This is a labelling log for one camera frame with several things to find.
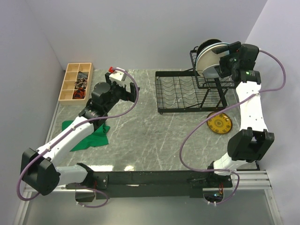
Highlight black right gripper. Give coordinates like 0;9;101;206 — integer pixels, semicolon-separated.
211;41;241;78

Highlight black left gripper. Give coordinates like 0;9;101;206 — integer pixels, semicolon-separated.
104;73;140;113

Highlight beige and blue plate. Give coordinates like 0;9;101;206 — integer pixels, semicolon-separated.
195;42;229;78

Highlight black ceramic plate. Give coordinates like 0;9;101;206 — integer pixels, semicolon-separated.
196;39;221;56

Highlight watermelon pattern white plate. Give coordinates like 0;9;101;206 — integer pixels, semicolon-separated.
195;42;228;63

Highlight pale blue scalloped plate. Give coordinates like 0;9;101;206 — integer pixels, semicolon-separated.
202;64;220;79

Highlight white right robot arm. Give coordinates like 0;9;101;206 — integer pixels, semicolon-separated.
206;41;275;187

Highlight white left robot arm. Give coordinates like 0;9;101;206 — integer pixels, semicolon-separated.
17;67;139;198

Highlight wooden compartment box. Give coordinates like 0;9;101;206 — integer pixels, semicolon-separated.
59;62;93;105

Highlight green cloth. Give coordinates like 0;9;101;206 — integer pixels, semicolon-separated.
70;123;110;152

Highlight yellow patterned glass plate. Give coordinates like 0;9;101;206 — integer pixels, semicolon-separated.
206;113;233;135

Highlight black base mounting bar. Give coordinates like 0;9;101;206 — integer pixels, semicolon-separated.
66;170;233;202

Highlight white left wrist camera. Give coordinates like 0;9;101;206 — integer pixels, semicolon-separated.
109;67;126;87

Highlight tangled cables in box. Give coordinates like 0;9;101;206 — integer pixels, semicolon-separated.
72;71;89;100

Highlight black wire dish rack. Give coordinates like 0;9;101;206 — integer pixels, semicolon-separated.
155;46;234;114

